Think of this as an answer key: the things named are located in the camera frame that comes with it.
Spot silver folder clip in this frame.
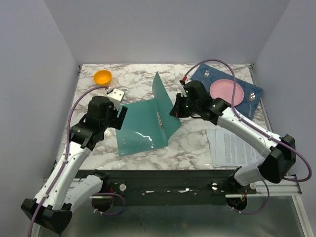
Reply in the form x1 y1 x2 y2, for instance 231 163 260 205
157 112 163 128

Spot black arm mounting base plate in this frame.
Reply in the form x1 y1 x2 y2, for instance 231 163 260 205
74 169 257 207

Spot pink plate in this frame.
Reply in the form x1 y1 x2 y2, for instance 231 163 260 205
209 79 244 106

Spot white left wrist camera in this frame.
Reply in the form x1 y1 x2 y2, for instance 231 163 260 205
106 88 125 108

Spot teal plastic folder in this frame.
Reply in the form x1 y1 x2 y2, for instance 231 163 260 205
116 73 182 157

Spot silver fork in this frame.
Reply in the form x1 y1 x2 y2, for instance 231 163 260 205
202 70 209 83

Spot printed white paper sheets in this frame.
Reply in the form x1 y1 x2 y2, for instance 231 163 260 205
206 128 263 167

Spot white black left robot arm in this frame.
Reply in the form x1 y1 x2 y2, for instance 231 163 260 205
21 92 127 234

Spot silver spoon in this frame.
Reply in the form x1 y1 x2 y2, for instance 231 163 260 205
248 92 256 118

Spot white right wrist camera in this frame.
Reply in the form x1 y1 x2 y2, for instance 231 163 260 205
181 88 187 97

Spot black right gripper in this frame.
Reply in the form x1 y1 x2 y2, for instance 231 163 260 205
170 93 200 118

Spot blue fabric placemat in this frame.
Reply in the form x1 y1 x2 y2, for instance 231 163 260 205
191 64 263 119

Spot orange plastic bowl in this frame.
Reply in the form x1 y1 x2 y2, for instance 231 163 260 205
93 70 113 86

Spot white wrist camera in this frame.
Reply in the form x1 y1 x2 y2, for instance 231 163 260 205
181 88 187 97
106 88 125 108

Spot aluminium extrusion rail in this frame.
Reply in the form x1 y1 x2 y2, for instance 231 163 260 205
254 174 303 197

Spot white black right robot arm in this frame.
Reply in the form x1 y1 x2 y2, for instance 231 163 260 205
169 80 296 194

